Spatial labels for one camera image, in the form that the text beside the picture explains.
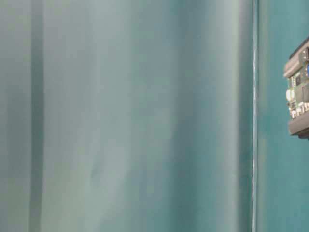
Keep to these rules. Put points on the green PCB board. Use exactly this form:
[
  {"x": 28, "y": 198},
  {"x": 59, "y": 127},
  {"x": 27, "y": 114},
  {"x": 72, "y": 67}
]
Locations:
[{"x": 297, "y": 94}]

